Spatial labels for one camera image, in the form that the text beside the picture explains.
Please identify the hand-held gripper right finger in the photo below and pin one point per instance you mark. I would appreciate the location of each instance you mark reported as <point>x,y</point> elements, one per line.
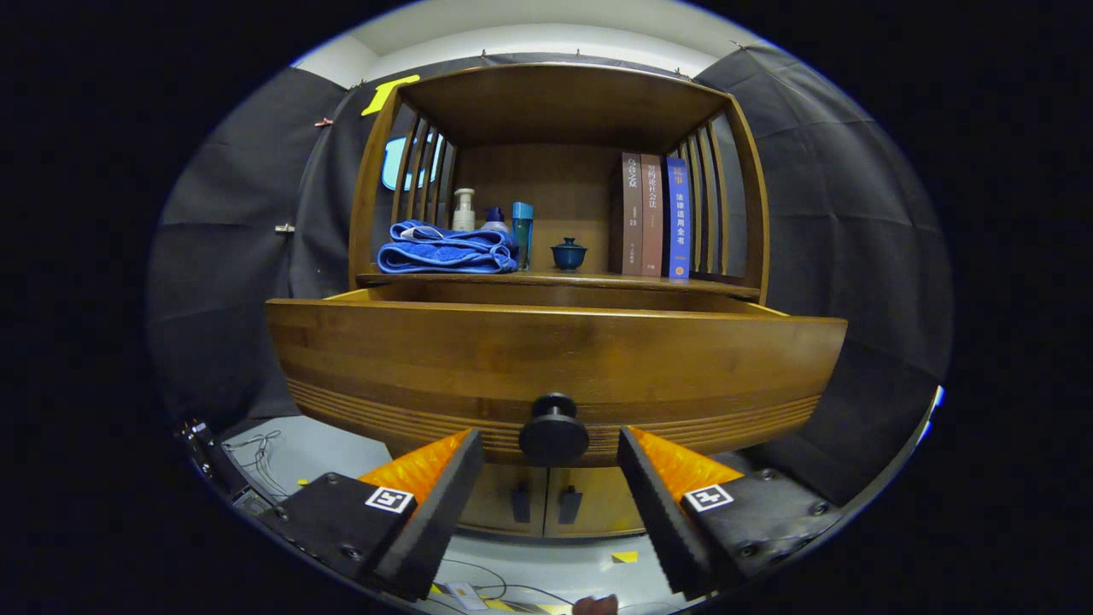
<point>657,512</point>

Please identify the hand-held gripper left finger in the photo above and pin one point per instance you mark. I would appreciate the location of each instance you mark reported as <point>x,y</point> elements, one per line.
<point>440,512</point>

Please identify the wooden drawer with black knob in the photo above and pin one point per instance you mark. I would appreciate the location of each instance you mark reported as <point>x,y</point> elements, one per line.
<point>478,359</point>

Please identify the wooden cabinet door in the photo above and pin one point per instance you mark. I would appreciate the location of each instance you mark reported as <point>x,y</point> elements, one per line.
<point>602,508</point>
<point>495,504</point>

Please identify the wooden countertop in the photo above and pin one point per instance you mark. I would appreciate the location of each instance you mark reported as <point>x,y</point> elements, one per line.
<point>598,280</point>

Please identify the wooden cabinet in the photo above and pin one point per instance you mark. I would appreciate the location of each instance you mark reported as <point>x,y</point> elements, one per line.
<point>555,102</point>

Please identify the yellow tape piece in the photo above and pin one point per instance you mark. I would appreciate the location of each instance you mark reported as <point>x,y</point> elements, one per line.
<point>625,557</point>

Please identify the black electronic device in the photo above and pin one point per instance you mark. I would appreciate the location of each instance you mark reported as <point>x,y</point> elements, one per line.
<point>205,448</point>

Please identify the blue folded towel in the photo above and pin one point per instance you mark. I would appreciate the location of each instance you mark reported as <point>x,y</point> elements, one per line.
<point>444,252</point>

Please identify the blue lidded teacup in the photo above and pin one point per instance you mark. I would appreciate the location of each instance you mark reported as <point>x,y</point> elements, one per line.
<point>569,256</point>

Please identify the teal slim bottle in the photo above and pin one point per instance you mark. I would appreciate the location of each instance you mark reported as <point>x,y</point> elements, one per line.
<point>523,235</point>

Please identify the blue book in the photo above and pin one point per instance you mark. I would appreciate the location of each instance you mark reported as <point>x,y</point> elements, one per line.
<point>678,218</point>

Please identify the white bottle with blue cap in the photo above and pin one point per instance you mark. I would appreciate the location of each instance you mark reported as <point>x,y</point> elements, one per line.
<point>495,220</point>

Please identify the reddish brown book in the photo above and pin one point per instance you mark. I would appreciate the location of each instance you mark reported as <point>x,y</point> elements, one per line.
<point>652,213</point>

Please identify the white pump bottle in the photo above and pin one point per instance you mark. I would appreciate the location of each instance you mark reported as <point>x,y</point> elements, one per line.
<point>464,213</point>

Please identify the dark brown book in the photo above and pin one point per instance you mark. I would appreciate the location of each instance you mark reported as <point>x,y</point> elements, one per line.
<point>630,213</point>

